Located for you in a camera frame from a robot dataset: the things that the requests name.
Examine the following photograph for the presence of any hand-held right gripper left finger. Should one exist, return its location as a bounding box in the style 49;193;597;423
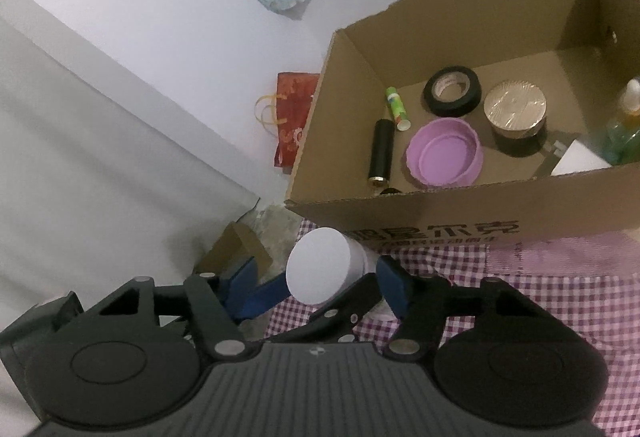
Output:
95;256;258;360

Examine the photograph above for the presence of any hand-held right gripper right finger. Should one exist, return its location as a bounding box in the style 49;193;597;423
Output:
376;256;543;360

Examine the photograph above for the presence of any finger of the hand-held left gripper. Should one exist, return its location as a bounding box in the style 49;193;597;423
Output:
240;274;292;321
270;274;383;344

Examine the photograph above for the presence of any white plastic bottle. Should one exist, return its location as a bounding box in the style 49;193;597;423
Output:
285;227;398;323

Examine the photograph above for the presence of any brown cardboard box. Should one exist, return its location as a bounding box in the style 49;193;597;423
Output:
284;0;640;248

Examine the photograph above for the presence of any purple plastic lid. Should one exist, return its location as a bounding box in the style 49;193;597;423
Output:
406;117;485;189

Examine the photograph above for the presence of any black cylindrical flashlight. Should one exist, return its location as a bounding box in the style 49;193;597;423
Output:
368;118;396;185

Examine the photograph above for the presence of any green glue stick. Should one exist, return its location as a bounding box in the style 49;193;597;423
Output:
384;86;412;132

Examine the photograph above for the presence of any black tape roll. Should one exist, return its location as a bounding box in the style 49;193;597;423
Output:
423;66;482;118

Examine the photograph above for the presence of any black jar with gold lid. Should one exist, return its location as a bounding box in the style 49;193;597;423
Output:
483;80;548;140

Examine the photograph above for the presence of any white charger plug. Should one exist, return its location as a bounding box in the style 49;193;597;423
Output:
542;139;613;178

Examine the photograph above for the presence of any green dropper bottle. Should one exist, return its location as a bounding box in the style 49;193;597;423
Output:
602;78;640;166

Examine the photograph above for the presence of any brown cardboard piece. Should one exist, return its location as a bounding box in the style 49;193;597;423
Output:
192;222;273;278

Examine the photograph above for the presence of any red gift bag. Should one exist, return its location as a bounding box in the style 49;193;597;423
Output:
255;72;321;175

